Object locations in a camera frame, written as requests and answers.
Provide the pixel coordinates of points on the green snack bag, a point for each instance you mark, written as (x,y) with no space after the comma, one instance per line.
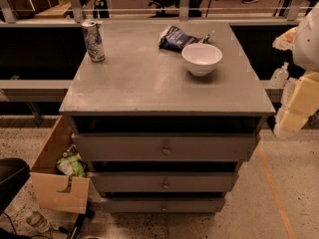
(71,165)

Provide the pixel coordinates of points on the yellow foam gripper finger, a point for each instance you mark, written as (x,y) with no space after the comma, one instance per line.
(300,101)
(285,41)

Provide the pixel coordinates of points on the cardboard box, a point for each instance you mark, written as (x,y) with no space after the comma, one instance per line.
(53,189)

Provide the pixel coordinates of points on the redbull can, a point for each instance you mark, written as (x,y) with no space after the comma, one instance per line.
(93,40)

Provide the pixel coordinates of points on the middle grey drawer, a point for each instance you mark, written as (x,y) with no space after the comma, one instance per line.
(163,181)

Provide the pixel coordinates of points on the grey drawer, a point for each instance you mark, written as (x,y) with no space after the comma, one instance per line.
(165,148)
(163,181)
(163,205)

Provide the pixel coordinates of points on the top grey drawer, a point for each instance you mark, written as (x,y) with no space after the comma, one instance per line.
(165,148)

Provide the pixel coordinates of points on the hand sanitizer bottle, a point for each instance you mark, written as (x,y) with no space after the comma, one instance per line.
(280,76)

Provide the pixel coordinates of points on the dark blue snack bag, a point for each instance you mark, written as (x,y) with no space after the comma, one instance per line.
(175,39)

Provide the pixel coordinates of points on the white bowl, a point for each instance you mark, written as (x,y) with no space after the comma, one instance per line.
(201,59)

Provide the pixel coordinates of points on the bottom grey drawer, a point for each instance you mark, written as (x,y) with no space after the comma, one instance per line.
(163,205)

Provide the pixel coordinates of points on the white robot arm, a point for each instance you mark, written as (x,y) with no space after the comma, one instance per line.
(305,52)

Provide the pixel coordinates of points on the grey drawer cabinet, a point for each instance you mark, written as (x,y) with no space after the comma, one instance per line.
(142,90)

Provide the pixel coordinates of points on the clear plastic bottle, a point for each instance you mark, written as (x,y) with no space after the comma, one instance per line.
(37,221)

